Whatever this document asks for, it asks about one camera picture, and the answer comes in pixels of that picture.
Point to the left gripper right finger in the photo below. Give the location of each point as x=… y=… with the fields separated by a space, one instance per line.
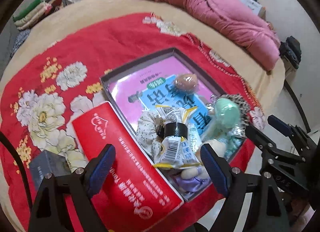
x=266 y=210

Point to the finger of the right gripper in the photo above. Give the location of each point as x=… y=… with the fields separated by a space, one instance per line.
x=257 y=134
x=285 y=129

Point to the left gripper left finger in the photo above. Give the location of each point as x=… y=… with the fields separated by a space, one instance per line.
x=50 y=213

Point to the plastic bag with sponges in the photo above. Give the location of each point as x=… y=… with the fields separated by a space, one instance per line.
x=214 y=130

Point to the cream plush bear toy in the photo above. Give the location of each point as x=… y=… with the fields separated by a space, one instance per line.
x=195 y=179

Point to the white yellow snack packet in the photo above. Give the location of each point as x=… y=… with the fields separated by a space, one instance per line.
x=176 y=150

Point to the pink makeup sponge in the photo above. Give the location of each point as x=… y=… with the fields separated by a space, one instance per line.
x=187 y=82

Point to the white floral scrunchie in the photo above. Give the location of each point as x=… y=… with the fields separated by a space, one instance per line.
x=147 y=135

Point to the green floral tissue pack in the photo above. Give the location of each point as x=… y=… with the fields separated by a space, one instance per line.
x=232 y=144

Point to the dark navy small box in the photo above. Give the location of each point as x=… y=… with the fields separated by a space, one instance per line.
x=47 y=162

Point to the beige bed sheet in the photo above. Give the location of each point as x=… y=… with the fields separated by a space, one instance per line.
x=75 y=28

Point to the red cardboard box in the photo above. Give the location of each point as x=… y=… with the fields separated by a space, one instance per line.
x=135 y=196

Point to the pink quilted duvet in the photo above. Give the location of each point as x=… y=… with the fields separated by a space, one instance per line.
x=238 y=23

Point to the grey tray with pink book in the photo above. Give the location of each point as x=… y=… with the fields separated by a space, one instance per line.
x=146 y=82

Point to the red floral blanket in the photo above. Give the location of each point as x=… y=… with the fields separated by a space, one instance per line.
x=55 y=102

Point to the blue patterned fabric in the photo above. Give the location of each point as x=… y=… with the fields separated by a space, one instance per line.
x=20 y=39

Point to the stack of folded clothes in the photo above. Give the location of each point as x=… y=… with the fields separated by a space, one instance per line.
x=36 y=12

